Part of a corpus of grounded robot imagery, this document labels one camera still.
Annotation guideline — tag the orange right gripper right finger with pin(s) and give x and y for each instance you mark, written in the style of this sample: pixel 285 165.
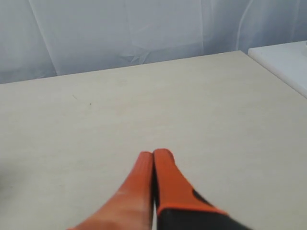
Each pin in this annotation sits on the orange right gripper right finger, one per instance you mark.
pixel 179 206

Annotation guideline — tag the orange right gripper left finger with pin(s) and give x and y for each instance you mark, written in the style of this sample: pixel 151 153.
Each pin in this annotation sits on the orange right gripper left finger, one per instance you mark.
pixel 131 206

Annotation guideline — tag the white side table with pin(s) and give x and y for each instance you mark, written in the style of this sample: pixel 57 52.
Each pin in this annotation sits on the white side table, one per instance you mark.
pixel 286 61

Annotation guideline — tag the grey backdrop cloth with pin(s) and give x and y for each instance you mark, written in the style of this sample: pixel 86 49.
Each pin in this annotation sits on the grey backdrop cloth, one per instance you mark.
pixel 46 38

